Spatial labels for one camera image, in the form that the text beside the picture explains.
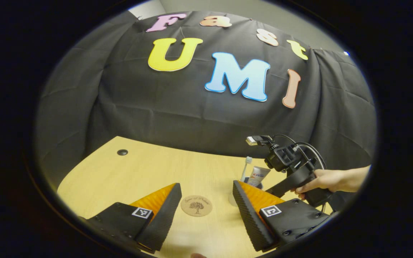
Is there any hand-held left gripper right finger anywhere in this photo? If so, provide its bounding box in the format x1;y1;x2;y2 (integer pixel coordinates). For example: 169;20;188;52
232;180;331;252

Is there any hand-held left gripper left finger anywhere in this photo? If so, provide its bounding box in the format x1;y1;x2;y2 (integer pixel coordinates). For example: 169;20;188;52
81;183;182;253

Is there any white cup with wooden handle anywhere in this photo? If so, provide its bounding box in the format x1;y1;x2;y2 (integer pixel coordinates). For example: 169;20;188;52
228;177;264;208

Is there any white toothpaste tube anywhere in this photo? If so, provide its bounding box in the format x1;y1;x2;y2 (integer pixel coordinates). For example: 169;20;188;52
247;166;271;188

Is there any round cork coaster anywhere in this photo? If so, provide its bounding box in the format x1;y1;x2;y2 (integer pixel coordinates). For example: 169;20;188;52
181;195;213;217

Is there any pale green toothbrush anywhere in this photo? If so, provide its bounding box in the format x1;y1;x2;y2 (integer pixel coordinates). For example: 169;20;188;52
241;156;253;183

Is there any light wooden desktop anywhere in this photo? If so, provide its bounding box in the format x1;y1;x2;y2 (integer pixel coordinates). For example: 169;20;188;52
57;135;336;258

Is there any black backdrop cloth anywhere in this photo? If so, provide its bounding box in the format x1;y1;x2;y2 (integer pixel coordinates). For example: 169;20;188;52
36;11;377;180

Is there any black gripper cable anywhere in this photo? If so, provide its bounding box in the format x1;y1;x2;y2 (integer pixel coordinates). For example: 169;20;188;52
273;133;327;171

